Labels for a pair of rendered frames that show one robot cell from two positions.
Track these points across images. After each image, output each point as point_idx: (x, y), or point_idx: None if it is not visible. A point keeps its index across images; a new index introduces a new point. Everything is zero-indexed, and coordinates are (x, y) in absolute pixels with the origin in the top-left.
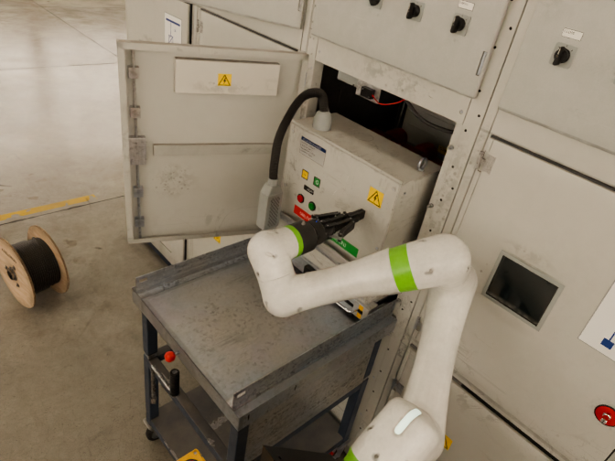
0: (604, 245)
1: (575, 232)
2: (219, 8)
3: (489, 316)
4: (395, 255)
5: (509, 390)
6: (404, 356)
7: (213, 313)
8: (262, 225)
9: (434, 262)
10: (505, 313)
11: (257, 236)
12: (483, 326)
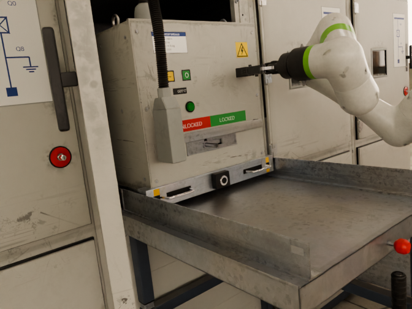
0: (314, 16)
1: (305, 17)
2: None
3: (297, 100)
4: (344, 27)
5: (318, 136)
6: None
7: (307, 223)
8: (183, 154)
9: (350, 21)
10: (301, 90)
11: (346, 38)
12: (297, 110)
